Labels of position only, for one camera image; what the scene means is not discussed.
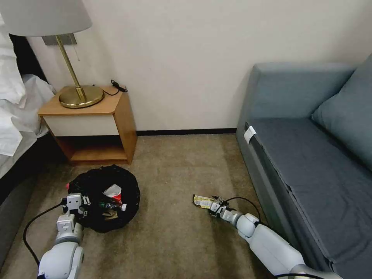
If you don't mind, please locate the white nightstand drawer front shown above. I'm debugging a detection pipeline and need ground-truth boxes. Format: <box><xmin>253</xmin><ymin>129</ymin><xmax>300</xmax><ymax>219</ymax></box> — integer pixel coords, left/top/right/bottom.
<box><xmin>43</xmin><ymin>114</ymin><xmax>119</xmax><ymax>138</ymax></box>

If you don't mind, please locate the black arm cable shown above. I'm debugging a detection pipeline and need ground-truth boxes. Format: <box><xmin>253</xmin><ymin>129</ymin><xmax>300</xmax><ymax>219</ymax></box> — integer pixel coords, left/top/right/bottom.
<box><xmin>224</xmin><ymin>196</ymin><xmax>262</xmax><ymax>224</ymax></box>
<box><xmin>23</xmin><ymin>203</ymin><xmax>65</xmax><ymax>265</ymax></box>

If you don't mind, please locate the dark bed headboard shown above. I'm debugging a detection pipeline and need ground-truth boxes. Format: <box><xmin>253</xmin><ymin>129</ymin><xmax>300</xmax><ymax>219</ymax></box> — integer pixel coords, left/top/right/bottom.
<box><xmin>9</xmin><ymin>33</ymin><xmax>56</xmax><ymax>94</ymax></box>

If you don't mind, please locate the black trash bin with bag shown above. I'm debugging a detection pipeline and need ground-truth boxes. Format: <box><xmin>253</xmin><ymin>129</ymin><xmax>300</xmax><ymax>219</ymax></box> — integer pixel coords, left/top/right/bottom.
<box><xmin>67</xmin><ymin>164</ymin><xmax>141</xmax><ymax>233</ymax></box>

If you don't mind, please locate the black baseboard strip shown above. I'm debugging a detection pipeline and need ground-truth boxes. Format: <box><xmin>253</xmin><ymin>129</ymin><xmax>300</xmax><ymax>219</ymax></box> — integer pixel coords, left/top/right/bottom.
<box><xmin>136</xmin><ymin>130</ymin><xmax>239</xmax><ymax>137</ymax></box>

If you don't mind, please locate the black cable with plug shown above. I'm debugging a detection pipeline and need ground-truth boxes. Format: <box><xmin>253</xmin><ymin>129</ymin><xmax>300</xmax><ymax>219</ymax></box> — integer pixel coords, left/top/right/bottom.
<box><xmin>103</xmin><ymin>79</ymin><xmax>129</xmax><ymax>96</ymax></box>

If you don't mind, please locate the grey wall switch plate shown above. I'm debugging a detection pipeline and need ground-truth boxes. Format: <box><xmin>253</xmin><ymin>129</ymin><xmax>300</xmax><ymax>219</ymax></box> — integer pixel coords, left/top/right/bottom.
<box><xmin>41</xmin><ymin>33</ymin><xmax>78</xmax><ymax>47</ymax></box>

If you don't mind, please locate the grey-blue sofa pillow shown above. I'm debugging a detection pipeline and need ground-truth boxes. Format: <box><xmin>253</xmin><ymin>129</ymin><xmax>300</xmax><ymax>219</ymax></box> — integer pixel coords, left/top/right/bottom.
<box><xmin>311</xmin><ymin>92</ymin><xmax>372</xmax><ymax>181</ymax></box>

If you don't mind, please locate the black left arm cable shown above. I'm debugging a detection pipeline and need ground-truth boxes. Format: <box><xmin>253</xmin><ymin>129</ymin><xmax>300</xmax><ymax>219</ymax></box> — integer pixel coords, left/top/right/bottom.
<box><xmin>23</xmin><ymin>203</ymin><xmax>65</xmax><ymax>265</ymax></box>

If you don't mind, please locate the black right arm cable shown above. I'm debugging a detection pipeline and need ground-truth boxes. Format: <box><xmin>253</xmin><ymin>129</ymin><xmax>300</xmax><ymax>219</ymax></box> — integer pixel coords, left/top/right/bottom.
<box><xmin>224</xmin><ymin>196</ymin><xmax>262</xmax><ymax>224</ymax></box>

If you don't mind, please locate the grey-blue sofa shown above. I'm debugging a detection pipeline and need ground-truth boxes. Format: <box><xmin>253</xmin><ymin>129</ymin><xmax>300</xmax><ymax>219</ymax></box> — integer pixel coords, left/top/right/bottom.
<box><xmin>236</xmin><ymin>53</ymin><xmax>372</xmax><ymax>279</ymax></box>

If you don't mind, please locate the grey bed base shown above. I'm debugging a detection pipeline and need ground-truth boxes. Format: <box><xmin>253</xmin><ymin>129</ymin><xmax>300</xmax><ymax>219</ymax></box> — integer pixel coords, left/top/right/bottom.
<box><xmin>0</xmin><ymin>162</ymin><xmax>40</xmax><ymax>258</ymax></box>

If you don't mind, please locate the wooden nightstand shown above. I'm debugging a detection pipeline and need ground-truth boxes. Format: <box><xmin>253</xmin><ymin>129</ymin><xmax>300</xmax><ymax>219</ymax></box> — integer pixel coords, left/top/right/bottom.
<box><xmin>38</xmin><ymin>85</ymin><xmax>138</xmax><ymax>166</ymax></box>

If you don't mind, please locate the white bed duvet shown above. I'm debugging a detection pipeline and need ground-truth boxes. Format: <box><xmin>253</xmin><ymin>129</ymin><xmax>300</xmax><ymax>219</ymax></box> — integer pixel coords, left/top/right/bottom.
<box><xmin>0</xmin><ymin>20</ymin><xmax>56</xmax><ymax>159</ymax></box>

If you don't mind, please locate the brass table lamp grey shade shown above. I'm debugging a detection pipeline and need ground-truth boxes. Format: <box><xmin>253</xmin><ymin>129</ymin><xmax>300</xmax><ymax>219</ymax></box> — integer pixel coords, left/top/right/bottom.
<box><xmin>0</xmin><ymin>0</ymin><xmax>105</xmax><ymax>109</ymax></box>

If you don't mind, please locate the yellow snack wrapper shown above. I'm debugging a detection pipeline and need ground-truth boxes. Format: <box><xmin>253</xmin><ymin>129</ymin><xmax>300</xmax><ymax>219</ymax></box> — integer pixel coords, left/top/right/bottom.
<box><xmin>192</xmin><ymin>194</ymin><xmax>218</xmax><ymax>209</ymax></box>

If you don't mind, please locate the white sofa tag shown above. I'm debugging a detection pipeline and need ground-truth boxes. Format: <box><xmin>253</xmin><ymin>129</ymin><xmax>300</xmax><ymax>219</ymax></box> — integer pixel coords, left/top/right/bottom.
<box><xmin>245</xmin><ymin>125</ymin><xmax>257</xmax><ymax>145</ymax></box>

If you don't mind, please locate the white and red wrapper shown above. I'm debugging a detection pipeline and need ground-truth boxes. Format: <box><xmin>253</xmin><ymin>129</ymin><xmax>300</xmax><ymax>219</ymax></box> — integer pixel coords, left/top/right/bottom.
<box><xmin>103</xmin><ymin>184</ymin><xmax>123</xmax><ymax>203</ymax></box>

